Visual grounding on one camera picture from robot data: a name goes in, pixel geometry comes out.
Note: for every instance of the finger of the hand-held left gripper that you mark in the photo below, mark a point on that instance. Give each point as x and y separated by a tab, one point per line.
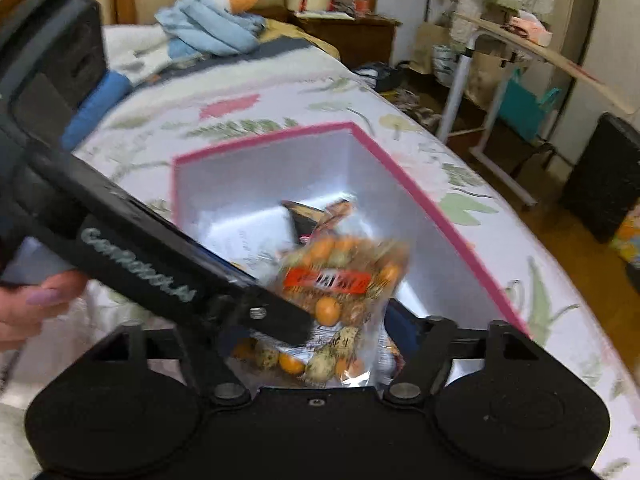
280	322

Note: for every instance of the folding side table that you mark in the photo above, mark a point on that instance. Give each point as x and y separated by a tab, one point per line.
550	57

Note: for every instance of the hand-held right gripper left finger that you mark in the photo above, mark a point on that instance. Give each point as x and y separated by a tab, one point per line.
210	370

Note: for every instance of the black suitcase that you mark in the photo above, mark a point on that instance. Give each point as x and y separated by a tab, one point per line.
605	180

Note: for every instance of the dark floor bag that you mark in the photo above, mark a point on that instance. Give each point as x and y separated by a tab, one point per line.
380	77

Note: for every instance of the pink pouch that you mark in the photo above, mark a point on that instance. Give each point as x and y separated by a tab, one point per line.
530	29

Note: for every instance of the black snack packet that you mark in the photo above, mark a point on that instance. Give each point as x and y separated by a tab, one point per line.
302	220

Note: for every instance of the blue goose plush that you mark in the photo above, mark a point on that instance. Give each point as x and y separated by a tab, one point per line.
210	20

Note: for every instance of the person's left hand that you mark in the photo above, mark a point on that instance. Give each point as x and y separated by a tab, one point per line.
35	305

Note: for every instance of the blue pillow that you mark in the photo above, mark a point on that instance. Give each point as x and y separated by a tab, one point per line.
97	105

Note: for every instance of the orange ball snack bag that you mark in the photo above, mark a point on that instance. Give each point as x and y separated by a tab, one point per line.
325	360
345	270

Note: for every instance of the wooden nightstand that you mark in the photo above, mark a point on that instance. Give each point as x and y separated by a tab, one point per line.
350	37

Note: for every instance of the teal bag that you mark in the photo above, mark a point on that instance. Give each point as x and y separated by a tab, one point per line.
527	105

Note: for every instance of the orange snack packet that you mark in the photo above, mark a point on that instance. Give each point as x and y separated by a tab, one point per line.
339	214

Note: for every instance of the pink cardboard box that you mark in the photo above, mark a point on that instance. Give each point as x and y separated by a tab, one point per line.
350	170

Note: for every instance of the brown paper bag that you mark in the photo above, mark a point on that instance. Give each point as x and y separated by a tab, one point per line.
430	47

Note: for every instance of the white fluffy blanket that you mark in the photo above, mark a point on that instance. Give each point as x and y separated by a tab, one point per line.
132	55

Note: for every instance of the colorful cardboard box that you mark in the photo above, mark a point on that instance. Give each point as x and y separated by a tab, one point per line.
629	237

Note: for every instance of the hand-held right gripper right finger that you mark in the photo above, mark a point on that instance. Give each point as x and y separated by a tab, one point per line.
402	332

